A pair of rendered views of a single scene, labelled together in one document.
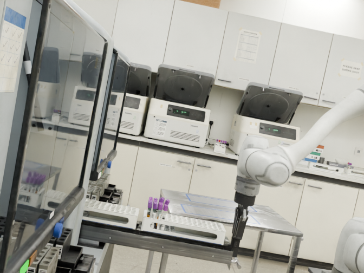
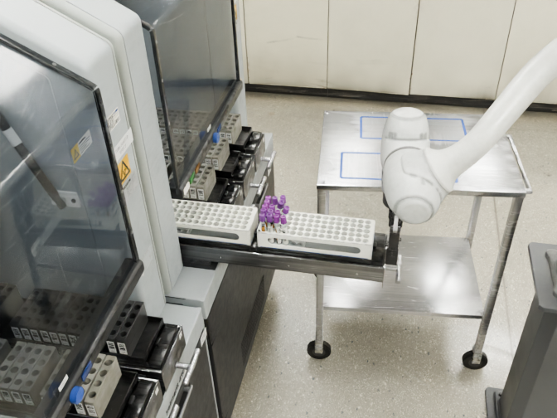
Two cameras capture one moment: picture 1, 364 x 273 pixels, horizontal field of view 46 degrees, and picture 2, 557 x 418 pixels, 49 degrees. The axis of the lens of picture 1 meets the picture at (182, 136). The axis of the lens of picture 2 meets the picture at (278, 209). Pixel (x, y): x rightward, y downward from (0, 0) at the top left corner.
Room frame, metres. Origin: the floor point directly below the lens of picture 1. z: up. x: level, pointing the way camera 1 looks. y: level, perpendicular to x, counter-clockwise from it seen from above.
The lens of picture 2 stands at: (0.34, -0.32, 1.87)
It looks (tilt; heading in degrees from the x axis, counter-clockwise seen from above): 38 degrees down; 17
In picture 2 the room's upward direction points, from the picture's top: 2 degrees counter-clockwise
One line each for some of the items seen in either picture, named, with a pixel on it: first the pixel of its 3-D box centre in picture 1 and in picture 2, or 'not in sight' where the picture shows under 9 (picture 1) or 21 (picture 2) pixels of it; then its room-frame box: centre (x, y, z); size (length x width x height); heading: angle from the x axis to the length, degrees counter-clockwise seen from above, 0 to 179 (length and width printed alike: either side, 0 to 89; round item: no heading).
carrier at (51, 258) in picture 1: (47, 268); (104, 387); (0.95, 0.24, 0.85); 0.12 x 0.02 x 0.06; 4
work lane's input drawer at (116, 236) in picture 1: (142, 236); (266, 244); (1.52, 0.07, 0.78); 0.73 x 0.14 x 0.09; 94
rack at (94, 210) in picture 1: (96, 213); (201, 221); (1.51, 0.25, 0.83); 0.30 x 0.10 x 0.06; 94
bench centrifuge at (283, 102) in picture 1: (266, 122); not in sight; (4.18, -0.77, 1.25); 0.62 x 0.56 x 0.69; 3
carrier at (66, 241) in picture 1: (63, 245); (133, 329); (1.11, 0.25, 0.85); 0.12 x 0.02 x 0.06; 4
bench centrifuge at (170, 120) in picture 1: (179, 105); not in sight; (4.13, 0.08, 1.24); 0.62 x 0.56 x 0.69; 4
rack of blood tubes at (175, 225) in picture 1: (182, 228); (316, 235); (1.53, -0.07, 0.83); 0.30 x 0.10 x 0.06; 94
